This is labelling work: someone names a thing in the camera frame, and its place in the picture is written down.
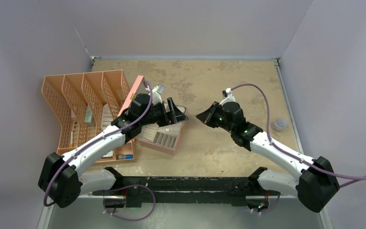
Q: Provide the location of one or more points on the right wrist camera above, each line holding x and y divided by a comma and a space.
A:
227, 96

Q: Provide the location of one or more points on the pink jewelry box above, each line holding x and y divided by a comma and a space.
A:
153, 136

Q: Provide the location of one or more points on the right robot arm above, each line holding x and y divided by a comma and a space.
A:
307, 178

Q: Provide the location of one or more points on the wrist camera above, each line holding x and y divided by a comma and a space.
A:
227, 96
157, 94

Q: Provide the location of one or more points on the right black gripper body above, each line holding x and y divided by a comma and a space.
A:
217, 119

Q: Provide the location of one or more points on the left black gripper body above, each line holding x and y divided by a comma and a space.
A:
158, 115

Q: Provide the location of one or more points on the blue capped marker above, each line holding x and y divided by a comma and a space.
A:
123, 157

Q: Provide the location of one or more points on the orange plastic organizer rack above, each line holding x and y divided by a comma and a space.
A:
77, 101

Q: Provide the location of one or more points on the small clear plastic cup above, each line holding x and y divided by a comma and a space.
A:
279, 124

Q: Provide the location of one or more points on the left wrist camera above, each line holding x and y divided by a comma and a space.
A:
157, 94

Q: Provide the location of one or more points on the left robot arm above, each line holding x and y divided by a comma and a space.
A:
59, 178

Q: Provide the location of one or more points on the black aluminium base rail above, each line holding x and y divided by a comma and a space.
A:
186, 190

